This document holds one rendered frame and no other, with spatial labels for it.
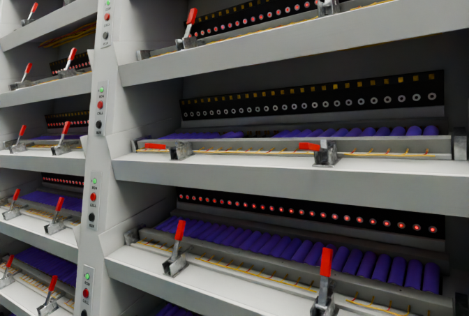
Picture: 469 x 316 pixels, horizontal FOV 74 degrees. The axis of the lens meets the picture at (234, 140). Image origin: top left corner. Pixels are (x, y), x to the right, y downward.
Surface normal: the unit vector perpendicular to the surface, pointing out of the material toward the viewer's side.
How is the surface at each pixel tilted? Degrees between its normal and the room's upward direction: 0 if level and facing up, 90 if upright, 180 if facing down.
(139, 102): 90
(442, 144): 110
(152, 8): 90
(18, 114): 90
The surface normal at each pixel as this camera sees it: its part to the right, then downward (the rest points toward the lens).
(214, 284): -0.15, -0.97
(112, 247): 0.82, -0.01
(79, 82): -0.55, 0.25
